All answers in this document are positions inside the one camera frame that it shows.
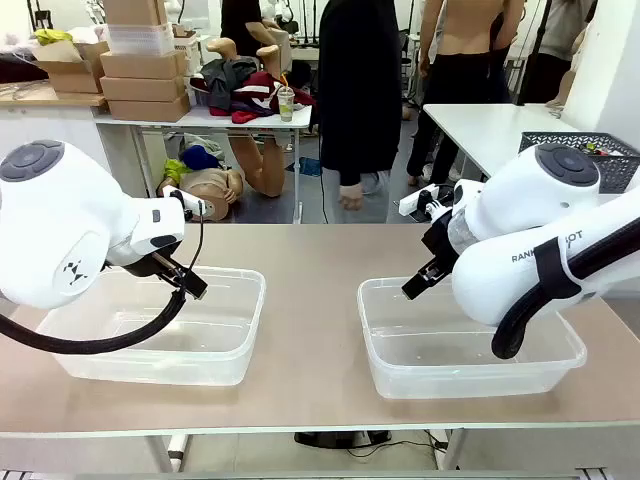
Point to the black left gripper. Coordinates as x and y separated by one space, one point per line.
142 267

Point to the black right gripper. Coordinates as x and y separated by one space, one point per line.
442 242

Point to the clear plastic container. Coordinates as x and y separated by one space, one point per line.
425 370
210 345

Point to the black plastic mesh basket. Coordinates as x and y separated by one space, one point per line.
615 167

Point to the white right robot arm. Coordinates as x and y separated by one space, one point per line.
505 240

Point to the person's right hand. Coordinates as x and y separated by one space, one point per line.
351 198

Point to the beige mannequin torso lying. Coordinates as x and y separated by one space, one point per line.
212 187

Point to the yellow-green garment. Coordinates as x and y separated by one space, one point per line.
176 170

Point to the blue cloth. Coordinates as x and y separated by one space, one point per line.
200 157

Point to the beige mannequin legs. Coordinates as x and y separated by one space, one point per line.
262 160

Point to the white table leg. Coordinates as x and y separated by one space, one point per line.
179 450

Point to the white side table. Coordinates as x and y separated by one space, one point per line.
475 125

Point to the white folding table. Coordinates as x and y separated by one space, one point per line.
200 119

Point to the black stand base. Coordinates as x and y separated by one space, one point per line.
340 439

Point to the flat cardboard box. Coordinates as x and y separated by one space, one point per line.
142 64
142 89
147 109

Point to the person in black top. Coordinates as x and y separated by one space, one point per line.
357 90

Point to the maroon white garment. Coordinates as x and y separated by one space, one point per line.
260 95

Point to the plastic drink cup with straw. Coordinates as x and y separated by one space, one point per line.
285 105

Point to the dark grey garment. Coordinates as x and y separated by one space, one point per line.
227 80

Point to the wooden workbench top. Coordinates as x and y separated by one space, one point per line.
45 95

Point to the beige mannequin arms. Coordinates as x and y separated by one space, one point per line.
225 47

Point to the open cardboard box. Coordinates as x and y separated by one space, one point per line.
70 70

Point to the shirtless mannequin in black trousers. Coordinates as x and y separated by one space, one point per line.
460 35

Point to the white plastic crate stack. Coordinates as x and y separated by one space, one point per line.
141 39

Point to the person in black shirt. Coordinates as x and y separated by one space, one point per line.
240 20

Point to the tall cardboard box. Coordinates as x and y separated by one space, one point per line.
135 11

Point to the yellow-green cloth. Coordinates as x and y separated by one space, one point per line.
52 36

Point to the person in grey top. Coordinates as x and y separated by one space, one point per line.
560 30

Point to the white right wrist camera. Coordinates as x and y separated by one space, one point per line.
415 202

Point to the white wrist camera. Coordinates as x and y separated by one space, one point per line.
415 202
189 201

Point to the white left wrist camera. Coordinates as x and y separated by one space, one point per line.
189 201

